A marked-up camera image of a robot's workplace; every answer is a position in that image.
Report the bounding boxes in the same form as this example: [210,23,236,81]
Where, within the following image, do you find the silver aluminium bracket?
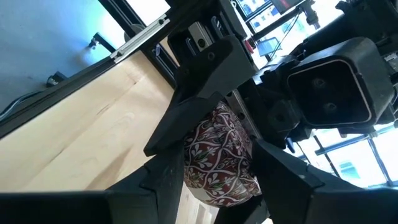
[109,17,172,64]

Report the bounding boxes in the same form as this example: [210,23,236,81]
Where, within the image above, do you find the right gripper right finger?
[251,139,398,224]

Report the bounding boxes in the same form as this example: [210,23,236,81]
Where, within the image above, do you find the maroon patterned candle tin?
[183,100,262,208]

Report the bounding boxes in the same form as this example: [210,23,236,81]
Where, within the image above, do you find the black aluminium rig frame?
[0,0,187,139]

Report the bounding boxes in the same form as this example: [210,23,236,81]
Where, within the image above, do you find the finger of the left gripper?
[213,195,271,224]
[143,35,258,157]

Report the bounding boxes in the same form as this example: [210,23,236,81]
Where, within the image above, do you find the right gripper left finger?
[0,145,185,224]

